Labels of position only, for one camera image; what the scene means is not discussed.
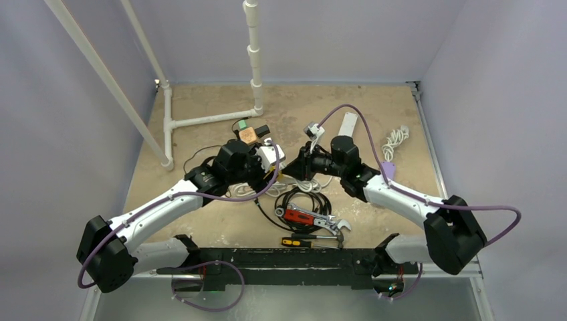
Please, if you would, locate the black power adapter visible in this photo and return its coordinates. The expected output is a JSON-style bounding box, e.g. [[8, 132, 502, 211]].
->
[[254, 124, 271, 138]]

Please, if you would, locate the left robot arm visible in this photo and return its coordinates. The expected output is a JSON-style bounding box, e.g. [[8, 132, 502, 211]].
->
[[76, 138, 286, 293]]

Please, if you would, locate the black coiled cable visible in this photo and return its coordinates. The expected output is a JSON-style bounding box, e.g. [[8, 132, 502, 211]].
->
[[254, 186, 333, 233]]

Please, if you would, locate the purple cable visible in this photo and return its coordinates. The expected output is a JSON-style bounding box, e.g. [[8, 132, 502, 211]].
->
[[77, 142, 281, 290], [316, 104, 523, 247]]

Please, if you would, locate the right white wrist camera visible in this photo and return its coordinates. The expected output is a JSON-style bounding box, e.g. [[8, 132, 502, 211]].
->
[[304, 122, 325, 153]]

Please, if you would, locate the yellow black screwdriver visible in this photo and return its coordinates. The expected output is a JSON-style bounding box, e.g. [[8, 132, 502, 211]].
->
[[280, 237, 338, 249]]

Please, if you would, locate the red adjustable wrench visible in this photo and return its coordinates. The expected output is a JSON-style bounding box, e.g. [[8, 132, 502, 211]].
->
[[274, 203, 352, 235]]

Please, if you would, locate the white power strip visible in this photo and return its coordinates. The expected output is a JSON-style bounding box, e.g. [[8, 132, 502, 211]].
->
[[338, 112, 358, 137]]

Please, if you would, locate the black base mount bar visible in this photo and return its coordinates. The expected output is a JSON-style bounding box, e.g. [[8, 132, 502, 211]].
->
[[156, 239, 419, 291]]

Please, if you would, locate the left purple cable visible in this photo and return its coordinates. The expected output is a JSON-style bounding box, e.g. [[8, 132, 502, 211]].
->
[[77, 142, 281, 290]]

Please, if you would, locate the aluminium rail frame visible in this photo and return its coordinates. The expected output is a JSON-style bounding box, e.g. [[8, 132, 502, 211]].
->
[[92, 81, 485, 280]]

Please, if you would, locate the wooden cube adapter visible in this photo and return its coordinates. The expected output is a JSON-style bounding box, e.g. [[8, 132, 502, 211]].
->
[[239, 127, 258, 145]]

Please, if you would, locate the white PVC pipe frame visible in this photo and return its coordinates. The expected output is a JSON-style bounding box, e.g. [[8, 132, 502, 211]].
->
[[45, 1, 264, 171]]

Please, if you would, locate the green cube adapter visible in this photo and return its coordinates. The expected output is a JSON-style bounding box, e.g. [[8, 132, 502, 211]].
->
[[232, 118, 248, 132]]

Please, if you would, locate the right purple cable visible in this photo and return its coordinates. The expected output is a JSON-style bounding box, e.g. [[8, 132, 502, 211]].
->
[[316, 104, 523, 247]]

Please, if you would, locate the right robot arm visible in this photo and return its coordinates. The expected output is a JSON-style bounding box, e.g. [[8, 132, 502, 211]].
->
[[283, 136, 488, 275]]

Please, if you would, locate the white cord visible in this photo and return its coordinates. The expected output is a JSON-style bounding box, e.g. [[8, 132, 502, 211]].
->
[[381, 124, 411, 163]]

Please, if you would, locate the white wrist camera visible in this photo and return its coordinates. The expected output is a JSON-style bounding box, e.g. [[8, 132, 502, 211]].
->
[[256, 144, 286, 173], [304, 122, 325, 153]]

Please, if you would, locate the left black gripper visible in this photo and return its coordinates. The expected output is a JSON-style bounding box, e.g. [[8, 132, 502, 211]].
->
[[227, 144, 277, 192]]

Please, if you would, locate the purple power strip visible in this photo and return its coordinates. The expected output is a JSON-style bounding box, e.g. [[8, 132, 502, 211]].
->
[[381, 161, 396, 180]]

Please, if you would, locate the thin black wire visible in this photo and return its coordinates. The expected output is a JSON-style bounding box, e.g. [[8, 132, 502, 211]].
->
[[183, 145, 229, 174]]

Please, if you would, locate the small claw hammer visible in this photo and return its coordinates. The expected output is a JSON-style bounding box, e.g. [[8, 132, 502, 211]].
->
[[291, 233, 344, 249]]

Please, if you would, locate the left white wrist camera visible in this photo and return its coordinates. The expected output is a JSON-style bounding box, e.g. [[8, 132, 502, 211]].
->
[[256, 144, 286, 173]]

